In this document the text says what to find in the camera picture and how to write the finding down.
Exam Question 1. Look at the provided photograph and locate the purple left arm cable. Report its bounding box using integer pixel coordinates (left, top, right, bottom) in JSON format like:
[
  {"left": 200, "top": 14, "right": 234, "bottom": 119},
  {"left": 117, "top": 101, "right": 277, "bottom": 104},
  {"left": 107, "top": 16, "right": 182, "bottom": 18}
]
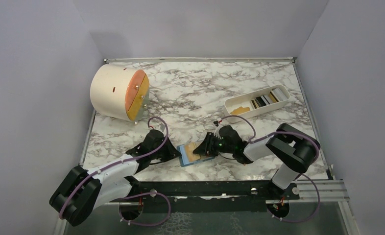
[{"left": 58, "top": 117, "right": 172, "bottom": 228}]

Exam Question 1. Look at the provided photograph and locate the cream cylinder orange lid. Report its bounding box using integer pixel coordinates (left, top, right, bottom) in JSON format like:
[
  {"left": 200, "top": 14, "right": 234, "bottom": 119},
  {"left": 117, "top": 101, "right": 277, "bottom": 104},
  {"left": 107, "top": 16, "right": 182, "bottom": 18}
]
[{"left": 90, "top": 64, "right": 150, "bottom": 122}]

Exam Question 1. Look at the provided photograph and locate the cream oblong plastic tray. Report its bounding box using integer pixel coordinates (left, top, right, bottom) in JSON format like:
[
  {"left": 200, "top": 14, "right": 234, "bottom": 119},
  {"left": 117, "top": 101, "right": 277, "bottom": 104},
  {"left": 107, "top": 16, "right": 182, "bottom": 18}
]
[{"left": 223, "top": 85, "right": 290, "bottom": 118}]

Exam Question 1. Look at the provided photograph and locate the yellow card in tray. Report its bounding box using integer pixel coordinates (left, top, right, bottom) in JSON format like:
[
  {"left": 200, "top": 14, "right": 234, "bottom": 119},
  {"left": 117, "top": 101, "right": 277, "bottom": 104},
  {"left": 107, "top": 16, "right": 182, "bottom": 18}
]
[{"left": 230, "top": 106, "right": 251, "bottom": 116}]

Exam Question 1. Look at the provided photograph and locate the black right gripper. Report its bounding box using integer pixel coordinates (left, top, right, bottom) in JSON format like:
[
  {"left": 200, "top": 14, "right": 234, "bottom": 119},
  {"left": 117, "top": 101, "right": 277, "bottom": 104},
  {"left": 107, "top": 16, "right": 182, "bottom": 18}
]
[{"left": 193, "top": 132, "right": 234, "bottom": 157}]

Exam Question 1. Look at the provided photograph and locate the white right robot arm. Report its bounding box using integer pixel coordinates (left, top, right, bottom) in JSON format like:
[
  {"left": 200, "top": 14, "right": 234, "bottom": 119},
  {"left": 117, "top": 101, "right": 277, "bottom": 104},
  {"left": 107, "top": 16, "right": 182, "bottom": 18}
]
[{"left": 192, "top": 123, "right": 321, "bottom": 199}]

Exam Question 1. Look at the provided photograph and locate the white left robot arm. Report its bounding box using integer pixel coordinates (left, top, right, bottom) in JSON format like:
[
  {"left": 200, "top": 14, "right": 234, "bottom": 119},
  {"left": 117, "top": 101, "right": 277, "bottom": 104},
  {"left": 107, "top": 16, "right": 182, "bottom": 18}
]
[{"left": 49, "top": 130, "right": 181, "bottom": 226}]

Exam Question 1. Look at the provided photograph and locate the blue card holder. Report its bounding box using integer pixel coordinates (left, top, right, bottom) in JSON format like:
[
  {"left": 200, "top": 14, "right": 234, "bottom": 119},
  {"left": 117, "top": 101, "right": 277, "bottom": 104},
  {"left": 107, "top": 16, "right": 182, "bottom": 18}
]
[{"left": 176, "top": 141, "right": 215, "bottom": 167}]

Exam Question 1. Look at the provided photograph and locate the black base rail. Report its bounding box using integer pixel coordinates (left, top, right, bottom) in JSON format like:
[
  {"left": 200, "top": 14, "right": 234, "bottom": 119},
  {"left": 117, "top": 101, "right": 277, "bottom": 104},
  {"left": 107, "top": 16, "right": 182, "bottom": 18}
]
[{"left": 95, "top": 177, "right": 300, "bottom": 213}]

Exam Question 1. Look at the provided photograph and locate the grey card stack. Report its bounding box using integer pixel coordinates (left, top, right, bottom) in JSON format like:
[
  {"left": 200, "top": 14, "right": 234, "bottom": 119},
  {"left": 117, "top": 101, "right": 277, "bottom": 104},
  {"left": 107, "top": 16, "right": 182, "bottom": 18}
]
[{"left": 250, "top": 88, "right": 289, "bottom": 109}]

